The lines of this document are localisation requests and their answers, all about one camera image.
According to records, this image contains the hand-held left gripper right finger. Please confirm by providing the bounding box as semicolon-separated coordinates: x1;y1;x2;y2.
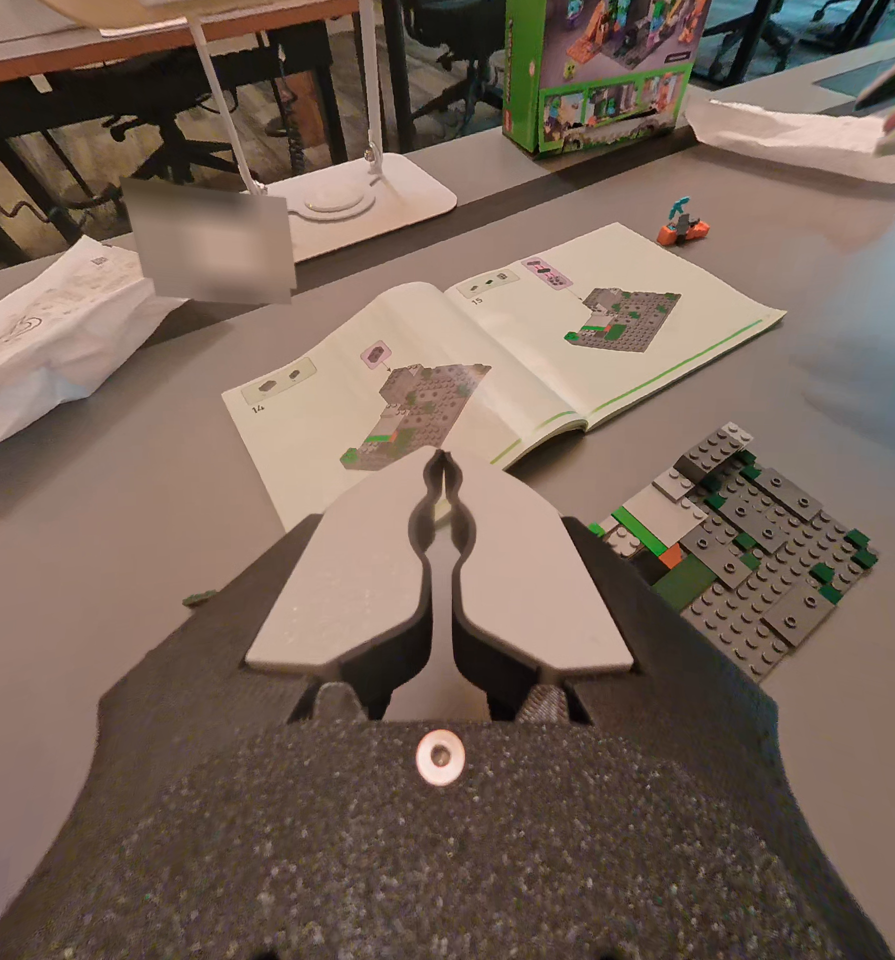
443;450;636;721

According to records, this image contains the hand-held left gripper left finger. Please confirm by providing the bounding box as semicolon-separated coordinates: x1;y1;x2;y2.
245;447;449;721

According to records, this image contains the grey green brick plate build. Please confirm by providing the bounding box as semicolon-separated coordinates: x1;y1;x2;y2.
586;420;880;684

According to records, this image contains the brick instruction booklet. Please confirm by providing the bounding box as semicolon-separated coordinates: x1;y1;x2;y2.
221;221;788;534

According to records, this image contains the grey desk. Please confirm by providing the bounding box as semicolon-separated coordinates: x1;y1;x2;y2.
0;30;895;960

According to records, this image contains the white desk lamp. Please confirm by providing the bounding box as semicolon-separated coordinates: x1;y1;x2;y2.
38;0;460;264

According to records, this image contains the flat white paper sheet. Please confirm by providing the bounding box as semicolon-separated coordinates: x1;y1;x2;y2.
686;97;895;185

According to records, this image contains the small orange brick figure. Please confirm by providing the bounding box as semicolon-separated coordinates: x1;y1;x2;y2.
656;195;713;249

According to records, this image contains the green toy box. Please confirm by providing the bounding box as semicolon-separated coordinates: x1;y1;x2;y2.
501;0;715;160

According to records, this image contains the crumpled white paper bag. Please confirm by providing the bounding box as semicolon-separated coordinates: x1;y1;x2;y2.
0;234;186;462

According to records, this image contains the wood-edged background table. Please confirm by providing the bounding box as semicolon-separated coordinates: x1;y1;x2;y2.
0;0;362;264

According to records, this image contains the black coiled cable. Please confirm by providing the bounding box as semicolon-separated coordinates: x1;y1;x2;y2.
0;191;53;226

